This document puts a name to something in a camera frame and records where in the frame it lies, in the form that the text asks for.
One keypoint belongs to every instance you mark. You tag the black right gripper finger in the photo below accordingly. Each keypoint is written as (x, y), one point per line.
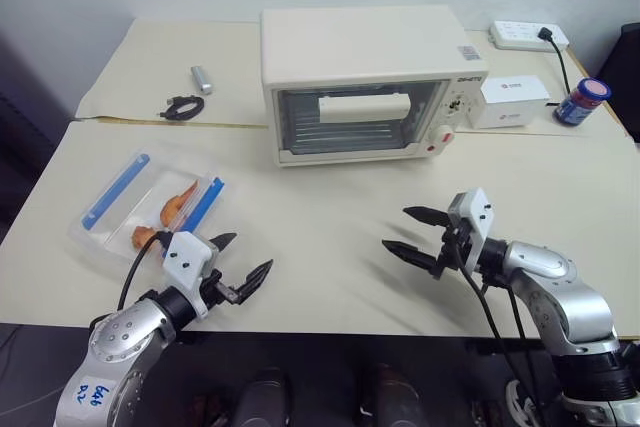
(412, 254)
(430, 217)

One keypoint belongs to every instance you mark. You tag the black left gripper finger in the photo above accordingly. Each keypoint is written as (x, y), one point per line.
(255, 279)
(222, 242)

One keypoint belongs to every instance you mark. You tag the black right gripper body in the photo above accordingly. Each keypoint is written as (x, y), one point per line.
(452, 252)

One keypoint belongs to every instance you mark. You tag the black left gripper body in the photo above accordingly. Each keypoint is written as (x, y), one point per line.
(222, 292)

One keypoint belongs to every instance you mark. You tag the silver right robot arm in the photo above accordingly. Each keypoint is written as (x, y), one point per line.
(560, 297)

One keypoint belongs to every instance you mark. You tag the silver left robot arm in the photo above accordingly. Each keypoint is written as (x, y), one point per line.
(120, 342)

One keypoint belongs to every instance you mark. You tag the cream toaster oven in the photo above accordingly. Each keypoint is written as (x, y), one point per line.
(360, 42)

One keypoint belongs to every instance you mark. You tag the clear lid with blue clip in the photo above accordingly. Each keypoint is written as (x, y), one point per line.
(117, 192)

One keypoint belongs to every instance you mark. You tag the white cardboard box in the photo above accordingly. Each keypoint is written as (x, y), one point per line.
(510, 102)

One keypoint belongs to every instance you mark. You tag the silver cylinder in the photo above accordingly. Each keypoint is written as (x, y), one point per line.
(201, 79)

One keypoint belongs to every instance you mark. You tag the white wheel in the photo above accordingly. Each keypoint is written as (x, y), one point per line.
(520, 404)

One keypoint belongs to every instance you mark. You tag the blue jar with red lid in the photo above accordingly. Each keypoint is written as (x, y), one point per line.
(580, 102)

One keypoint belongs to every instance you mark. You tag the white power strip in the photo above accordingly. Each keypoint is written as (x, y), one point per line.
(515, 34)

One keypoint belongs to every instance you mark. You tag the black power plug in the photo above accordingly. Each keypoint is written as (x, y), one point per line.
(546, 35)

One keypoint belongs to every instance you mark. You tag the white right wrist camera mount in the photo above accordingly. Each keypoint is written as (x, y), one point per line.
(472, 224)

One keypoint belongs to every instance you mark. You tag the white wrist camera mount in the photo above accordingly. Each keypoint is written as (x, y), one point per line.
(186, 259)
(472, 224)

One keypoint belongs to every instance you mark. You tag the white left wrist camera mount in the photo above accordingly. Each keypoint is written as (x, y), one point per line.
(186, 259)

